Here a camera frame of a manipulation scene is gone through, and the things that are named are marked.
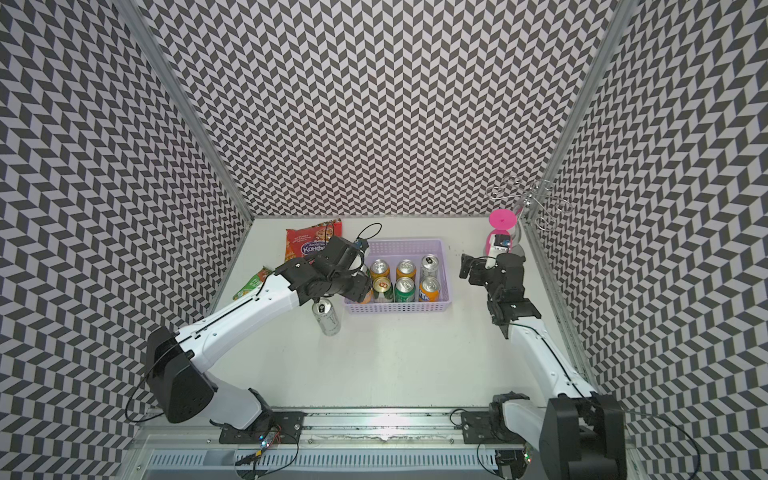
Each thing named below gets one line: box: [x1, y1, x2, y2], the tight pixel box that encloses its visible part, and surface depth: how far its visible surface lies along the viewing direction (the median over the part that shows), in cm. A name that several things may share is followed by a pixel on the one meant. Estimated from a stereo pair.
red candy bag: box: [284, 218, 343, 262], surface depth 110 cm
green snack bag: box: [232, 265, 273, 300], surface depth 98 cm
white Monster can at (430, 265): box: [421, 254, 440, 278], surface depth 91 cm
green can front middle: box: [394, 276, 416, 303], surface depth 90 cm
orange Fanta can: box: [418, 277, 441, 302], surface depth 90 cm
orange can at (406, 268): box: [396, 259, 417, 280], surface depth 93 cm
